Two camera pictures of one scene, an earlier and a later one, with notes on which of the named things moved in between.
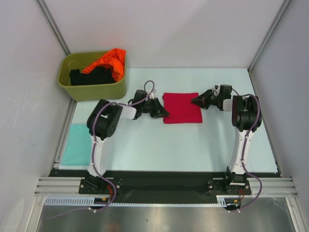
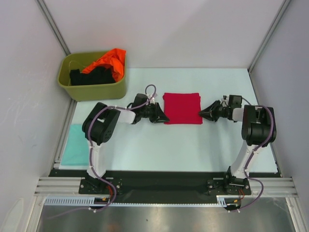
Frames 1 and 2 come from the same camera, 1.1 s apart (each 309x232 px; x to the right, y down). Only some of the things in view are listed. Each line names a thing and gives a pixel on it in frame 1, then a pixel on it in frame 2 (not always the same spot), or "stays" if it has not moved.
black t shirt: (98, 75) stays
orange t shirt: (115, 57) stays
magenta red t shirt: (181, 108) stays
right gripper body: (207, 99) to (215, 111)
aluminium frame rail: (60, 186) stays
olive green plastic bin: (81, 61) stays
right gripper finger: (204, 104) to (211, 117)
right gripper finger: (201, 99) to (209, 110)
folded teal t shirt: (77, 151) stays
